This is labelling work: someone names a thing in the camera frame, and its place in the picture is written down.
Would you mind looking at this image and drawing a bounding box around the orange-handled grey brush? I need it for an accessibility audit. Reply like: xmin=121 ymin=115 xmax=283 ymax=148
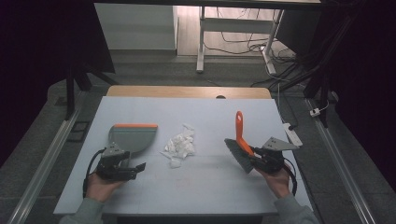
xmin=224 ymin=110 xmax=256 ymax=175

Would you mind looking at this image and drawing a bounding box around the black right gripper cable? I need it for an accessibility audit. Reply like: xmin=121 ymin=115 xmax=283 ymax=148
xmin=282 ymin=157 xmax=299 ymax=197

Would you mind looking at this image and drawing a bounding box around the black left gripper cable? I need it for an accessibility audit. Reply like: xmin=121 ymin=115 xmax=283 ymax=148
xmin=82 ymin=148 xmax=106 ymax=199

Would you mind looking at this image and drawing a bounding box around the white cabinet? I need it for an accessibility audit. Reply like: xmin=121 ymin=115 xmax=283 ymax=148
xmin=93 ymin=3 xmax=179 ymax=51

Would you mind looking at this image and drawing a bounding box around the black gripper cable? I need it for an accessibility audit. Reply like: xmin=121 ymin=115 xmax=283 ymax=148
xmin=82 ymin=148 xmax=106 ymax=199
xmin=282 ymin=157 xmax=299 ymax=197

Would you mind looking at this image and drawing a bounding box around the black curtain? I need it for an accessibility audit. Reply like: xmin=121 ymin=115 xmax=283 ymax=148
xmin=0 ymin=0 xmax=117 ymax=167
xmin=275 ymin=0 xmax=396 ymax=192

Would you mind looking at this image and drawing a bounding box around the black stand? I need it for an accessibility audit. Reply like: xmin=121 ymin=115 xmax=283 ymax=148
xmin=270 ymin=12 xmax=356 ymax=129
xmin=64 ymin=59 xmax=120 ymax=121

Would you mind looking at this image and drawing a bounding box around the pile of white paper scraps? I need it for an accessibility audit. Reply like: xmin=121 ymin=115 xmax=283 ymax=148
xmin=160 ymin=122 xmax=197 ymax=169

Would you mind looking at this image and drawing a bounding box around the person's right hand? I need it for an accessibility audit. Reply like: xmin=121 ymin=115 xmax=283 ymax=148
xmin=253 ymin=163 xmax=292 ymax=201

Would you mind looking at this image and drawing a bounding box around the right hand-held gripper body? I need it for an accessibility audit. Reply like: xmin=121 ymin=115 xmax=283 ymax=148
xmin=260 ymin=136 xmax=300 ymax=175

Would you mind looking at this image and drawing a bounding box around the tangle of black floor cables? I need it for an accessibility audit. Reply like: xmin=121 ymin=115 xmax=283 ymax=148
xmin=204 ymin=7 xmax=321 ymax=91

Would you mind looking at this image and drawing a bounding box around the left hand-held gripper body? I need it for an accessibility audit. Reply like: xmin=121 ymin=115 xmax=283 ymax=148
xmin=94 ymin=142 xmax=134 ymax=182

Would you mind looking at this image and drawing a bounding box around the grey dustpan with orange edge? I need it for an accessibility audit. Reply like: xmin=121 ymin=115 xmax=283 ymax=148
xmin=107 ymin=123 xmax=159 ymax=167

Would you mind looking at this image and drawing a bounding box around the metal floor rail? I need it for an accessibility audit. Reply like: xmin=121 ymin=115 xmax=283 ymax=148
xmin=304 ymin=98 xmax=377 ymax=224
xmin=7 ymin=106 xmax=84 ymax=224

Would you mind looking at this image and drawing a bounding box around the white desk frame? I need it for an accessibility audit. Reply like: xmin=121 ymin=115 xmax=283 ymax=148
xmin=195 ymin=6 xmax=285 ymax=76

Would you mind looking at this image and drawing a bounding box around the person's left hand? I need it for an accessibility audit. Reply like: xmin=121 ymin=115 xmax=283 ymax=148
xmin=85 ymin=173 xmax=124 ymax=203

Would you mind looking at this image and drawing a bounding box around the pale grey tabletop board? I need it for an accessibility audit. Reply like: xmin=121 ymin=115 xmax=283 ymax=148
xmin=53 ymin=95 xmax=313 ymax=217

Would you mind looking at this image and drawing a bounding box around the wooden table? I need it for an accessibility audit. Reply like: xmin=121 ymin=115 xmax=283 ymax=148
xmin=106 ymin=85 xmax=273 ymax=100

